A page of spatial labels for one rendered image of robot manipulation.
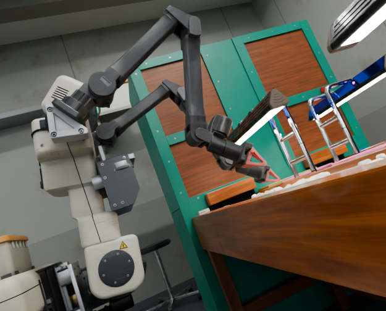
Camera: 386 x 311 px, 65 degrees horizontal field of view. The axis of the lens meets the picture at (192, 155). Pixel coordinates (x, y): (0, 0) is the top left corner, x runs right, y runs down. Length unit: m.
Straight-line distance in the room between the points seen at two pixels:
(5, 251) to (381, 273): 0.90
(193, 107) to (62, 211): 3.01
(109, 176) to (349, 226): 0.69
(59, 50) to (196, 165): 3.11
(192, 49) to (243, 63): 1.11
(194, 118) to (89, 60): 3.54
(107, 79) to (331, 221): 0.70
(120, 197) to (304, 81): 1.67
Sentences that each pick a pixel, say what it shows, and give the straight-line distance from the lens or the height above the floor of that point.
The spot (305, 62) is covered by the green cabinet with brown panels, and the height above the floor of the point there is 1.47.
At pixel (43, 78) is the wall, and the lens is 4.37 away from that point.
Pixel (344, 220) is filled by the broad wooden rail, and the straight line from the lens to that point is 0.54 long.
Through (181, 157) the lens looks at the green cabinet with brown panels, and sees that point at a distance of 1.83.
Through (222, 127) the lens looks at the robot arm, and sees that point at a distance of 1.01.
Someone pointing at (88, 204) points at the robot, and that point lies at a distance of 1.04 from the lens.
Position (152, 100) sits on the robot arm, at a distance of 1.42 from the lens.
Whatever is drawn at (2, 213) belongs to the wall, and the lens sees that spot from 3.98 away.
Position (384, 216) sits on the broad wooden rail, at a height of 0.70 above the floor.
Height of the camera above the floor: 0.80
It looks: 10 degrees up
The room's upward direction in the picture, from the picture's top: 21 degrees counter-clockwise
